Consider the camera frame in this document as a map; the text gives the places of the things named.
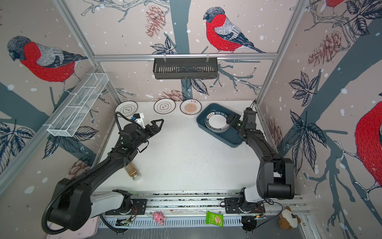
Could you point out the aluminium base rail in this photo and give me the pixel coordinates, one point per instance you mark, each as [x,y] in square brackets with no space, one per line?
[184,209]

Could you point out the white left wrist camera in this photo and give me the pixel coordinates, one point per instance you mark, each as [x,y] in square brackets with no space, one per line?
[139,119]

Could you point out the pink plush toy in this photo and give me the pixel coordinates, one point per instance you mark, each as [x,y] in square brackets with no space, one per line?
[159,218]

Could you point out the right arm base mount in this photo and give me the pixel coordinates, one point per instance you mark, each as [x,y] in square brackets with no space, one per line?
[238,205]

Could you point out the brown white plush dog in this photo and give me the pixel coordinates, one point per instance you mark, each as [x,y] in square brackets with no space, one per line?
[288,220]

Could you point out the aluminium frame post back left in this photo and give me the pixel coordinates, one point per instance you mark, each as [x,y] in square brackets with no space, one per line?
[68,17]

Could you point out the aluminium frame post back right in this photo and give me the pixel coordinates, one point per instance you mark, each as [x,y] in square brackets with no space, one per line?
[298,11]

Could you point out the spice jar with granules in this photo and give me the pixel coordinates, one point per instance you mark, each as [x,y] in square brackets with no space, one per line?
[132,171]

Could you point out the sunburst plate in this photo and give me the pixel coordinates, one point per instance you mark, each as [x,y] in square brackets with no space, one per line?
[190,107]

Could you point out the small green rim plate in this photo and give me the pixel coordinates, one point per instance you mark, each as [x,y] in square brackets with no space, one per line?
[215,121]

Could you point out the pink tray lid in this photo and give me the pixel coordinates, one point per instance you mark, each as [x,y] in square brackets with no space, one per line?
[89,229]

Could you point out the aluminium frame post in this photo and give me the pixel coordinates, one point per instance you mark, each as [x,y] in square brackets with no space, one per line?
[298,11]
[68,17]

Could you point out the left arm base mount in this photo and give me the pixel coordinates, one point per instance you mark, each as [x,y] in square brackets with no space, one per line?
[137,207]

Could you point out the white clover plate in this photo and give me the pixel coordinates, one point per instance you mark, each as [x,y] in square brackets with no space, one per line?
[164,106]
[127,108]

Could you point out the dark teal plastic bin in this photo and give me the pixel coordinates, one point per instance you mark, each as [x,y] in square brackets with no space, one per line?
[226,134]

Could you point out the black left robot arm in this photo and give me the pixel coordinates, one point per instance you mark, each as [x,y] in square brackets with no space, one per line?
[70,206]

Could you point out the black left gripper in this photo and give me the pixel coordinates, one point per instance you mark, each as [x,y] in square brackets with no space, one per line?
[154,127]

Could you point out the green snack packet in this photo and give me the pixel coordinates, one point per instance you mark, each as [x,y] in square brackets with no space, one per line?
[214,219]

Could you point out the aluminium horizontal frame bar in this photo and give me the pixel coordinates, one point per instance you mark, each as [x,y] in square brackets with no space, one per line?
[218,56]

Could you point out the black hanging wire basket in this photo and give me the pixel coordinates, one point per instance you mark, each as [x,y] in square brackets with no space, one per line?
[185,68]

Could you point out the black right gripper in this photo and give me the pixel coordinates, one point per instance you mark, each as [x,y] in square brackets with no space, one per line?
[232,119]

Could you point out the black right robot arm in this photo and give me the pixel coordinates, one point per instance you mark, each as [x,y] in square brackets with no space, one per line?
[275,175]

